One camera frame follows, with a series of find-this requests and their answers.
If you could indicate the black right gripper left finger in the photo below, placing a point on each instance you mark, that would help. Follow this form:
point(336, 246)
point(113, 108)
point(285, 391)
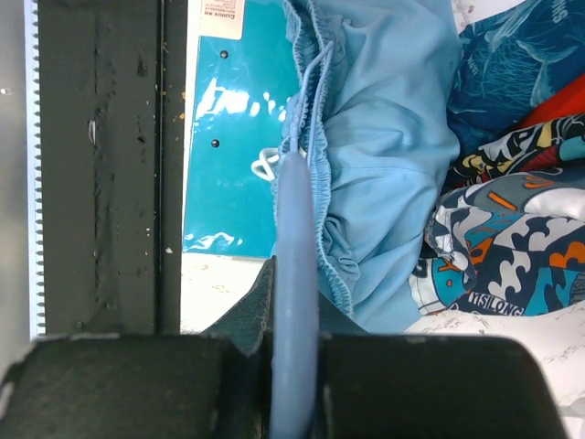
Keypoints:
point(245, 380)

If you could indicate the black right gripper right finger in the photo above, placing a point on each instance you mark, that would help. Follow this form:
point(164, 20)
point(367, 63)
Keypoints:
point(332, 322)

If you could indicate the light blue wire hanger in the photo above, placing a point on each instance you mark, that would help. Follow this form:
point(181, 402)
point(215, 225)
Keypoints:
point(294, 364)

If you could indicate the light blue shorts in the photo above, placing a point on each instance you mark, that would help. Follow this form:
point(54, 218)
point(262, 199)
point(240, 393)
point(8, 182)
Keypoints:
point(371, 119)

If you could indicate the colourful cartoon print shorts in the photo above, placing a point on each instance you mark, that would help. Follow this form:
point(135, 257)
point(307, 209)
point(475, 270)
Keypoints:
point(507, 238)

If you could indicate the blue patterned shorts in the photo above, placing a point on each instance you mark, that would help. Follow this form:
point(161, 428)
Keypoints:
point(511, 63)

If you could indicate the orange shorts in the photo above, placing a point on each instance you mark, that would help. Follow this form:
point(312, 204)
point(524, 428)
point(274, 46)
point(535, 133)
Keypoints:
point(566, 102)

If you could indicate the teal folder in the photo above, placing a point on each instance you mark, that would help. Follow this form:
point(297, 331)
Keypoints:
point(240, 77)

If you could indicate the light blue cable duct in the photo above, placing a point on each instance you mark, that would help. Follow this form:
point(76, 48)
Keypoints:
point(35, 248)

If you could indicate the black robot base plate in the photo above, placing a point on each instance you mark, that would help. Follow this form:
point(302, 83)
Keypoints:
point(112, 119)

